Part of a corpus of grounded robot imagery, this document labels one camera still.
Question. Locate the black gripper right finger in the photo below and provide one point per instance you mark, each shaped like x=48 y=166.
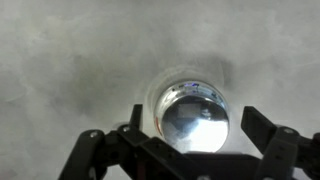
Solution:
x=276 y=143

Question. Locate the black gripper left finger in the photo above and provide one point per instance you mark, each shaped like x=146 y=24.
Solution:
x=133 y=143

